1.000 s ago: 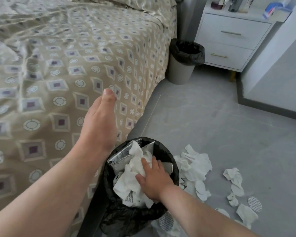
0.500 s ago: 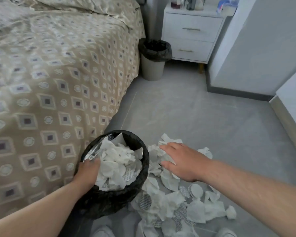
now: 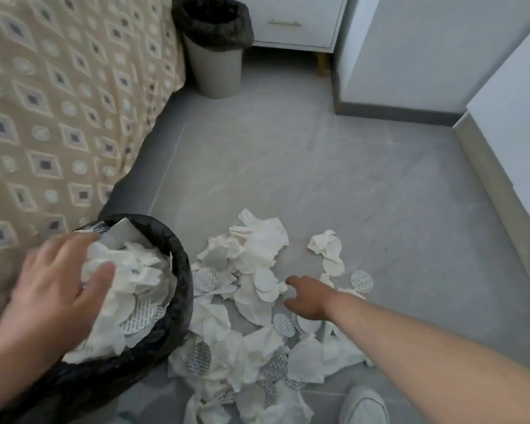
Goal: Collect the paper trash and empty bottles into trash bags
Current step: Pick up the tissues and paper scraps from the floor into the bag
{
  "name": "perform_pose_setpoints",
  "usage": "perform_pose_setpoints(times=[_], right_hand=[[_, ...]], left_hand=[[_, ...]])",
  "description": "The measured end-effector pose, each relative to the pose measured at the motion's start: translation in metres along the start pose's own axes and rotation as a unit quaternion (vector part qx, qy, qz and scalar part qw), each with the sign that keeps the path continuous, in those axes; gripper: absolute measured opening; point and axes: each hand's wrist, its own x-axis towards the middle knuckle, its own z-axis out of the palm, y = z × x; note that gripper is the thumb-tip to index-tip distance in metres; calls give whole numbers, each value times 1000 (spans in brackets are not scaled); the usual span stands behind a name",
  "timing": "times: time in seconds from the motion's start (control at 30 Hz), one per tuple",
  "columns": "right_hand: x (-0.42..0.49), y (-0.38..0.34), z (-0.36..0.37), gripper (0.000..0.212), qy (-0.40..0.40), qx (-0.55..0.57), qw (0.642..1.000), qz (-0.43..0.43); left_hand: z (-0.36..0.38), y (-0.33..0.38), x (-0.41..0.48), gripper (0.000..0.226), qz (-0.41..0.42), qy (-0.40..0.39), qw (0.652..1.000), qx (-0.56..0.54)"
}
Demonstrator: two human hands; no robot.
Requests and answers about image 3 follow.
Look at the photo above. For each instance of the person's left hand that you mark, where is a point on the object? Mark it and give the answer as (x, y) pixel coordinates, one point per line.
(48, 304)

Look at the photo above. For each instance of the person's right hand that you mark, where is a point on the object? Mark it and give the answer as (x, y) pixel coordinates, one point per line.
(311, 300)

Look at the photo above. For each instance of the pile of white tissue scraps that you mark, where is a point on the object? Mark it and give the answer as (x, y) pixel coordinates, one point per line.
(256, 242)

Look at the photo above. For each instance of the tissues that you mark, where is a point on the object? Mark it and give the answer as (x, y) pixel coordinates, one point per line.
(128, 264)

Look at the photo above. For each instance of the white trash bin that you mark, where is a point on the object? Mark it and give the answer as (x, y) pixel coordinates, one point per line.
(216, 75)

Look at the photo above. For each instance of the person's right forearm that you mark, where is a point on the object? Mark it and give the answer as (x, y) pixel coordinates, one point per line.
(424, 357)

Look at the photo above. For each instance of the white nightstand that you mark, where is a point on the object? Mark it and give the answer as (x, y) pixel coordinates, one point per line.
(291, 8)

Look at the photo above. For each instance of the white shoe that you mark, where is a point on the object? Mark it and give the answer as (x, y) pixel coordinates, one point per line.
(364, 408)

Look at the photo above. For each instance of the grey bed base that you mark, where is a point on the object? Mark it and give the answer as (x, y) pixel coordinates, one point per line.
(132, 181)

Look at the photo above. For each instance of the beige patterned bedspread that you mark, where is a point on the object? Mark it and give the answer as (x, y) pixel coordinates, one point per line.
(48, 105)

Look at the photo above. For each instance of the dark grey skirting board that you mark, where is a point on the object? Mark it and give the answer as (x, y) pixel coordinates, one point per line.
(393, 113)

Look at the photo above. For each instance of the wooden table leg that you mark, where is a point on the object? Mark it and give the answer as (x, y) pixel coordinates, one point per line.
(321, 65)

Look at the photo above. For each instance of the white wardrobe beige plinth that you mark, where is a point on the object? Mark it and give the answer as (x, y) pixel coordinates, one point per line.
(512, 128)

